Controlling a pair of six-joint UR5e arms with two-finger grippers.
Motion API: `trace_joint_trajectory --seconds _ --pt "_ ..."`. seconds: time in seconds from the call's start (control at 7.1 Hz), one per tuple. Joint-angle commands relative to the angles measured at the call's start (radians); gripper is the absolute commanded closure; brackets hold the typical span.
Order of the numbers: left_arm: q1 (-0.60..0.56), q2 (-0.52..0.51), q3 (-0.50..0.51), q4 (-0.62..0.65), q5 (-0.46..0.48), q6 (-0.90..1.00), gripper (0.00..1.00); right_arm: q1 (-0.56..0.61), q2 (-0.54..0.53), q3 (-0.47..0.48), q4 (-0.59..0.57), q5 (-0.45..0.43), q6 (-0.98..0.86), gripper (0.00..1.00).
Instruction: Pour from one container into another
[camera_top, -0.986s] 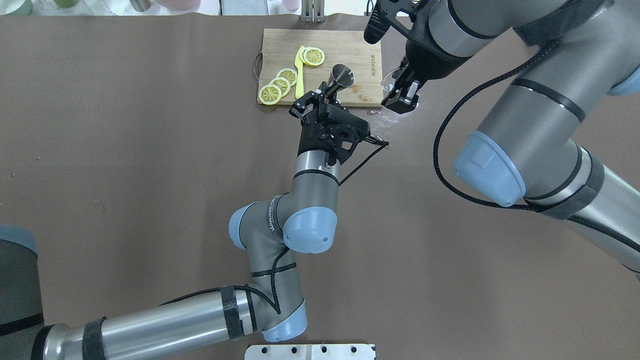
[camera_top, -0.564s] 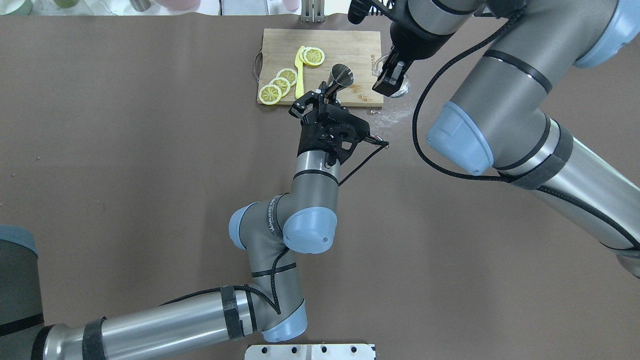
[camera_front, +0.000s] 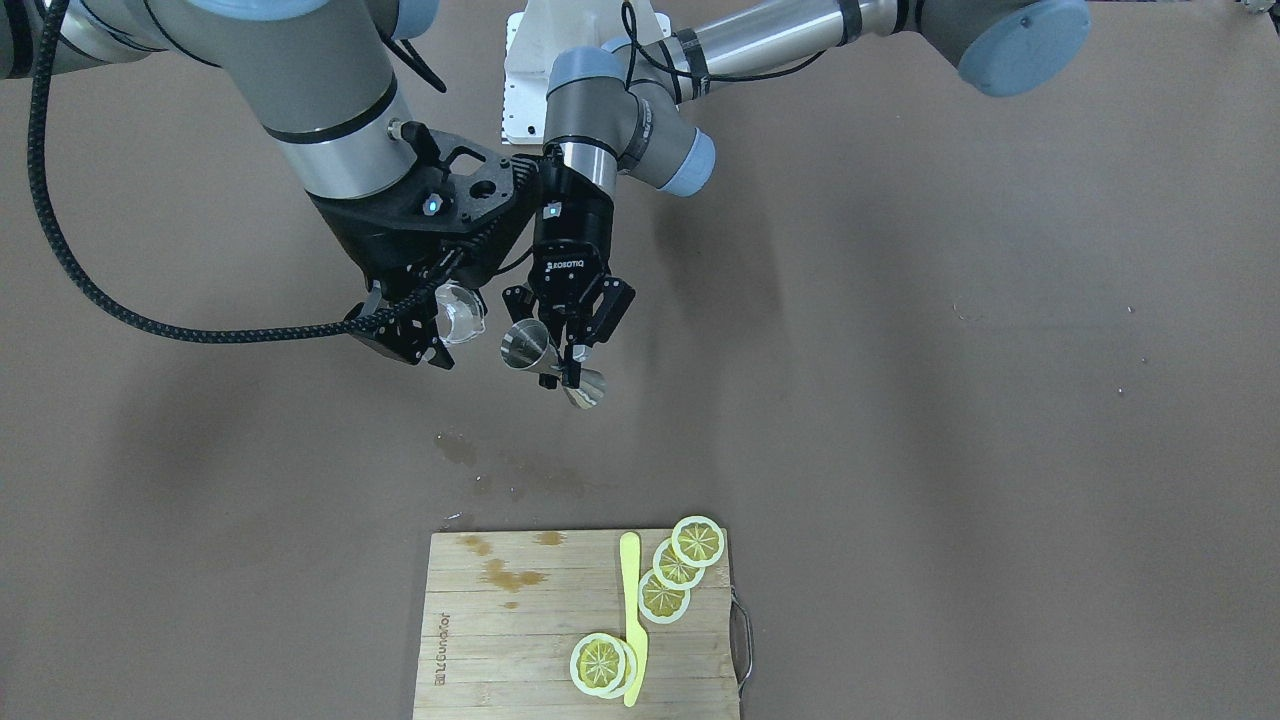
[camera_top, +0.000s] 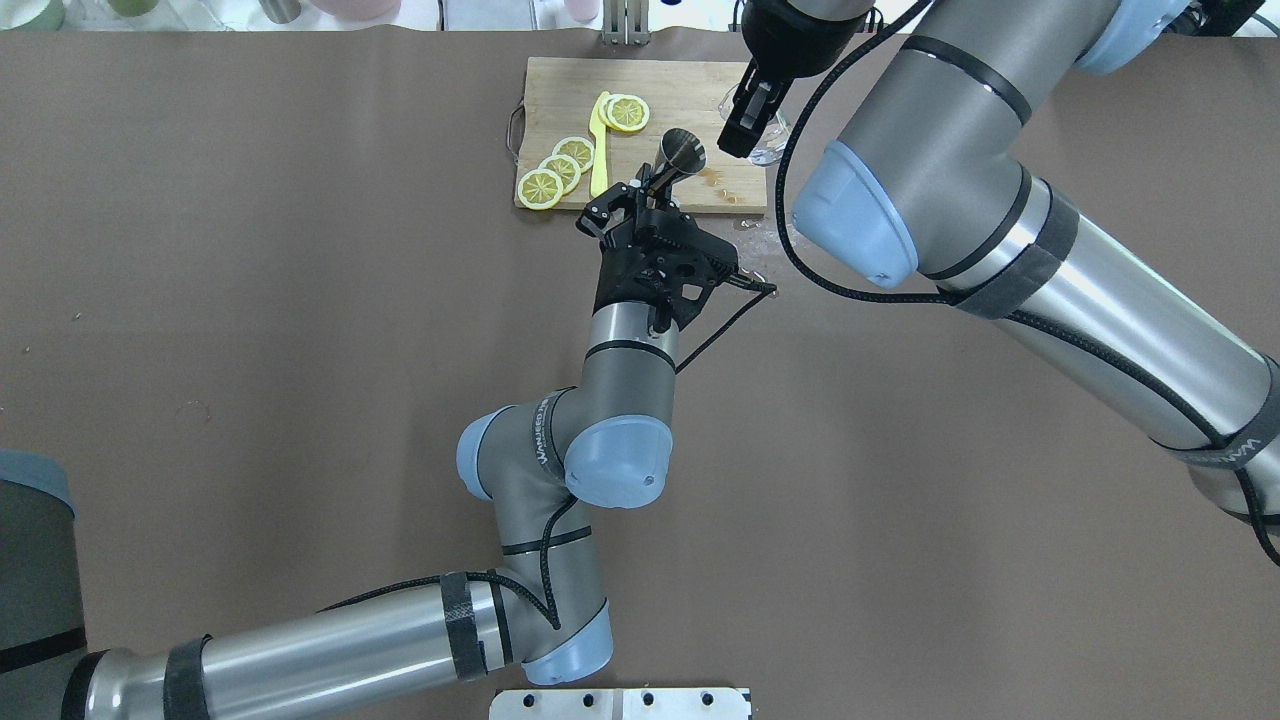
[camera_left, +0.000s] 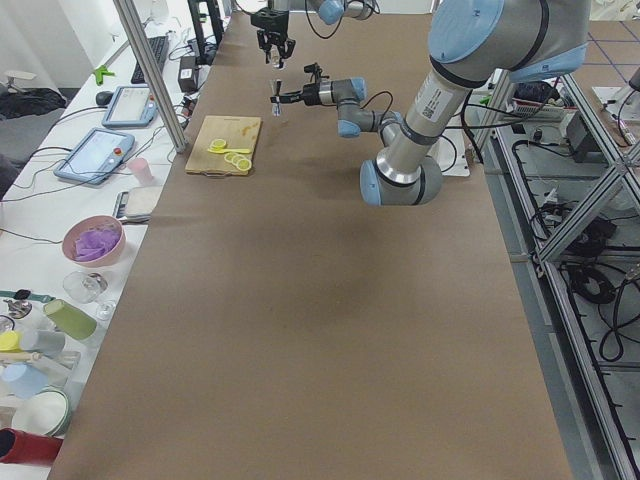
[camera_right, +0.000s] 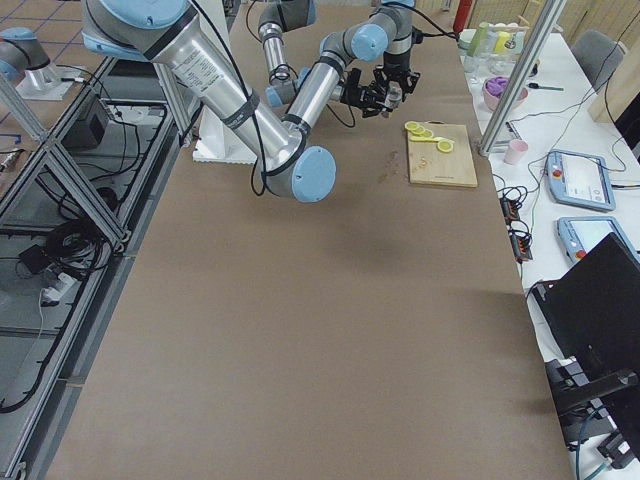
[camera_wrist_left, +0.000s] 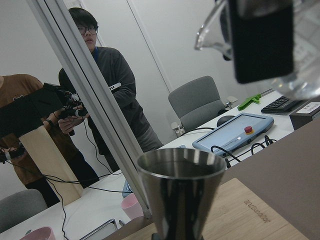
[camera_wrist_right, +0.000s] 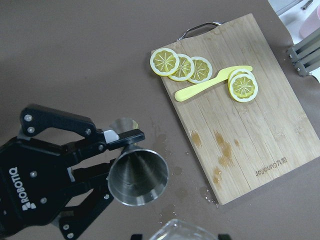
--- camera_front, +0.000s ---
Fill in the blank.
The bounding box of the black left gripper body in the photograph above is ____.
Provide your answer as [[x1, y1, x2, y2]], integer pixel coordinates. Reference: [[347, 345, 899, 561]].
[[527, 165, 614, 319]]

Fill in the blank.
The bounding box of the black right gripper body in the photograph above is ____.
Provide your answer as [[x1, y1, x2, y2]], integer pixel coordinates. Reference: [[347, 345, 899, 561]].
[[311, 120, 541, 301]]

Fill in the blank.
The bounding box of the steel jigger measuring cup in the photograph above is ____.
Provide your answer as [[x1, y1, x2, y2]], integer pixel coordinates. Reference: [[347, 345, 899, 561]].
[[500, 318, 607, 409]]

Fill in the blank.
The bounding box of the clear glass shaker cup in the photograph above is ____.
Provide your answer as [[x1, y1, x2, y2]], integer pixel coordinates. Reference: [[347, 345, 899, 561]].
[[434, 281, 488, 346]]

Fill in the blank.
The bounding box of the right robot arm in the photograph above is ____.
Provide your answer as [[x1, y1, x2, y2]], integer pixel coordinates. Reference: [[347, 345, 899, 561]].
[[3, 1, 538, 369]]

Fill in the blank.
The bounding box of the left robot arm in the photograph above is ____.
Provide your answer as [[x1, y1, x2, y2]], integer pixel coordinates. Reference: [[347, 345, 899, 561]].
[[500, 1, 1091, 407]]

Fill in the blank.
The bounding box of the white mounting pillar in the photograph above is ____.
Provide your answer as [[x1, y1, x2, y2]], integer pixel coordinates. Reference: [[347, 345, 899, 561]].
[[500, 1, 627, 147]]

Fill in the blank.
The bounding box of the yellow plastic knife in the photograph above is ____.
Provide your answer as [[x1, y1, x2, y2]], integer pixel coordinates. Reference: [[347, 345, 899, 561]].
[[620, 530, 649, 708]]

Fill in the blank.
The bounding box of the lemon slice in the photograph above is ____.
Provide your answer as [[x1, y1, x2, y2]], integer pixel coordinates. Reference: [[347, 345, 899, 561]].
[[652, 538, 705, 591], [570, 632, 639, 700], [637, 570, 692, 625], [671, 515, 727, 568]]

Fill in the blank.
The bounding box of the wooden cutting board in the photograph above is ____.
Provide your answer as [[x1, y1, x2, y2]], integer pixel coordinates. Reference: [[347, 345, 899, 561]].
[[412, 529, 753, 719]]

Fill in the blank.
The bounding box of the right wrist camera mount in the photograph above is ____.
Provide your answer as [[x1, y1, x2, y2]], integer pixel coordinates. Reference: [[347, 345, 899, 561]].
[[389, 120, 540, 241]]

